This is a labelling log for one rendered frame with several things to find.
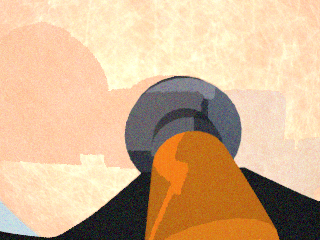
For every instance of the orange cylinder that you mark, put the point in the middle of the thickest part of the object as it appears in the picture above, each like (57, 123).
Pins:
(199, 193)

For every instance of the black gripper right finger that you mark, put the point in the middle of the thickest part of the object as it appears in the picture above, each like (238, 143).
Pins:
(295, 216)

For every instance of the dark round pedestal with shaft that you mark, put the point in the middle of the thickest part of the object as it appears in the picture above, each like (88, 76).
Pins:
(178, 104)

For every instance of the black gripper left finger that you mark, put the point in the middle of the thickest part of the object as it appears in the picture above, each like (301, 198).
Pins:
(124, 217)

